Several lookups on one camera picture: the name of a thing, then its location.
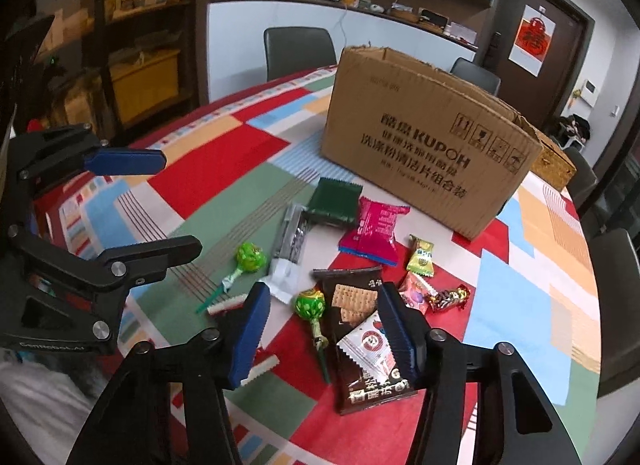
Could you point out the pink snack packet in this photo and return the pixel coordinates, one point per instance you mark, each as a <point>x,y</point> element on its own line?
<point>372,232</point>

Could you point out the silver grey snack packet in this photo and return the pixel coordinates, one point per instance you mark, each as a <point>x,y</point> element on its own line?
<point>292,240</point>

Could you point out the dark green snack packet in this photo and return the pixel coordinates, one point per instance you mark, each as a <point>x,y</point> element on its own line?
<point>332,197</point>

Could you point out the red gold candy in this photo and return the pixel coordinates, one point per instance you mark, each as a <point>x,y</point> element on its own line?
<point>447,299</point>

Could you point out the grey chair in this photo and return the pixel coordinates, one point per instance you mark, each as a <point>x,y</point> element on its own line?
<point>475,76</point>
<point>300,52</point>
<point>580,177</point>
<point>612,295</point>

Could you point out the green lollipop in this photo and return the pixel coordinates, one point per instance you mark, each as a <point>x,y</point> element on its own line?
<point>310,304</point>
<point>250,257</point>

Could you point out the brown cardboard box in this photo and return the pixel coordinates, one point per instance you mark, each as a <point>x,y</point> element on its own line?
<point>425,120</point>

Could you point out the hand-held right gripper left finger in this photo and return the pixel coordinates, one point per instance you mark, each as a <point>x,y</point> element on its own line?
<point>248,335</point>

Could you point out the wicker basket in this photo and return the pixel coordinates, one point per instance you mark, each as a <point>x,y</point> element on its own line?
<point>552,165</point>

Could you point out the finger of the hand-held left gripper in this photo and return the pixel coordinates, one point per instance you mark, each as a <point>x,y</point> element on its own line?
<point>125,161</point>
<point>150,255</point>

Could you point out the red white door poster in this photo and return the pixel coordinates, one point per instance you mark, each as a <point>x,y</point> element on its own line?
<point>532,40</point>

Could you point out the white red snack packet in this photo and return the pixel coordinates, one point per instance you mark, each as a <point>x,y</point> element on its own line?
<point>367,340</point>

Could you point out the black bag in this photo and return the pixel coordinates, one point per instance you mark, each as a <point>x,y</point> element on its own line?
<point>575,129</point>

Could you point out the pink candy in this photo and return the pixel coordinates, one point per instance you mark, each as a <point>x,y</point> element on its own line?
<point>414,292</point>

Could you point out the dark shelf unit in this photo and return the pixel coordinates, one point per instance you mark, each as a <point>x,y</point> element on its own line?
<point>100,45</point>

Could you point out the yellow green candy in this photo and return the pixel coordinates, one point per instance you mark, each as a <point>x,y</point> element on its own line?
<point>421,257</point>

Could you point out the white wall panel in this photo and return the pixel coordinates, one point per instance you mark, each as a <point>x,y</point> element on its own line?
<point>589,92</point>

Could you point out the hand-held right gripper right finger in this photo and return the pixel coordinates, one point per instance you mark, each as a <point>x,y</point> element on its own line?
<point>400,340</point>

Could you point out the brown biscuit packet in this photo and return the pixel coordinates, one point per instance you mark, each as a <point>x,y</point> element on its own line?
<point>345,305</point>

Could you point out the white cabinet counter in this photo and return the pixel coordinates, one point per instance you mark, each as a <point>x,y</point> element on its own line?
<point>235,45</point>

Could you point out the red white-edged snack packet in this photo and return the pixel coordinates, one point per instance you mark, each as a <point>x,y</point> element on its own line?
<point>265,364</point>

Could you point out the colourful patchwork tablecloth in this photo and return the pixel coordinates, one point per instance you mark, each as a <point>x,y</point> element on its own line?
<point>215,165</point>

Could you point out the dark wooden door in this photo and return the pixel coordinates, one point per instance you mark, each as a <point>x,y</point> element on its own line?
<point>560,90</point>

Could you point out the yellow crate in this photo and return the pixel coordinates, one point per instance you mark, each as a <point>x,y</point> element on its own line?
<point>145,87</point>

